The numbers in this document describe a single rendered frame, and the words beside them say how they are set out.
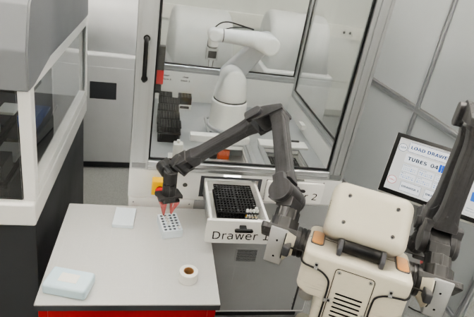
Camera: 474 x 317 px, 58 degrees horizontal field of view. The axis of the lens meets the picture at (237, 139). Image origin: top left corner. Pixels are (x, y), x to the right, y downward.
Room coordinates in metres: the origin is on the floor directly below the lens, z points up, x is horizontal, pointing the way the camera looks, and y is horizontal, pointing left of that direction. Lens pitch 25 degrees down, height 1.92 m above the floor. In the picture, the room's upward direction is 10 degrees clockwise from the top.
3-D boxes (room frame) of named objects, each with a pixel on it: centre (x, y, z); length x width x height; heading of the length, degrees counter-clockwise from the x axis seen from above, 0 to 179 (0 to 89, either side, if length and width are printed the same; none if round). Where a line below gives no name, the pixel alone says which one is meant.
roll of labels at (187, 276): (1.22, 0.09, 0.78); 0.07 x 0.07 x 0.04
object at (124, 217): (1.51, 0.43, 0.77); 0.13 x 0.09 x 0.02; 10
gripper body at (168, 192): (1.48, 0.24, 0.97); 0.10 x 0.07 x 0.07; 122
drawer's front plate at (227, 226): (1.42, -0.08, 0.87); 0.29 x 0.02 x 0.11; 103
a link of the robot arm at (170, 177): (1.49, 0.24, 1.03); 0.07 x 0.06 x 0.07; 32
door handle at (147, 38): (1.62, 0.41, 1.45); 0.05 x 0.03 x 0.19; 13
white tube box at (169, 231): (1.50, 0.22, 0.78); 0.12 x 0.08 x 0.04; 25
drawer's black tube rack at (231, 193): (1.61, -0.04, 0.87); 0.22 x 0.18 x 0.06; 13
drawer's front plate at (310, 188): (1.80, -0.32, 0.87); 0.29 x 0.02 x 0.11; 103
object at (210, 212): (1.62, -0.03, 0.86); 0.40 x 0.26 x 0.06; 13
